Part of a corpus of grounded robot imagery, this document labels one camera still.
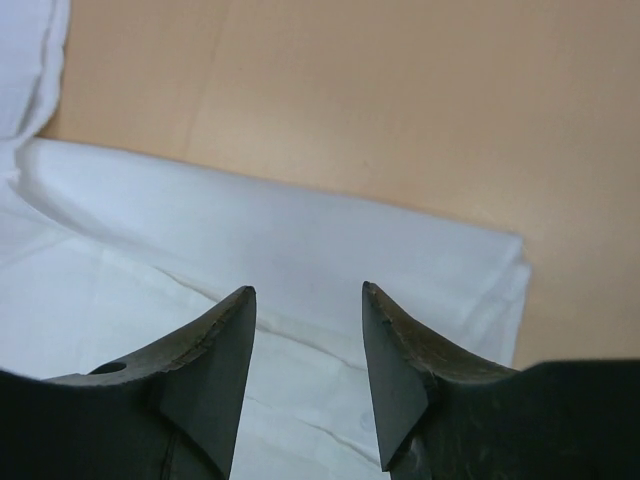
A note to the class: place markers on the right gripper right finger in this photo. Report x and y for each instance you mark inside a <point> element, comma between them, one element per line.
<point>442,412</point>

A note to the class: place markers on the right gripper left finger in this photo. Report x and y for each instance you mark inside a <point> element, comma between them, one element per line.
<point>169,410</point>

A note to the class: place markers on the white long sleeve shirt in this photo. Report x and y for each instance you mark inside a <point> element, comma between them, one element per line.
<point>105,251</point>

